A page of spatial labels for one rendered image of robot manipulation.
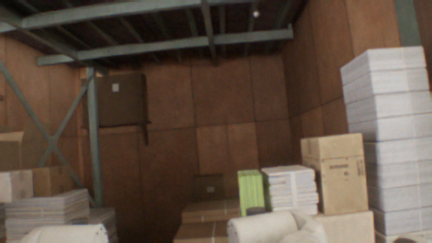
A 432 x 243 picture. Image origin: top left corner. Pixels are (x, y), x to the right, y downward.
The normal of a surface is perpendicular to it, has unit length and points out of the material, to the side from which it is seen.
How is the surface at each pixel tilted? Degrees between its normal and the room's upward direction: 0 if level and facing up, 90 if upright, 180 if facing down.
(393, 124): 90
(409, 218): 90
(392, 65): 90
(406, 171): 90
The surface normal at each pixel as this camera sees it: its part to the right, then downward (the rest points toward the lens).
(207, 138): -0.04, -0.07
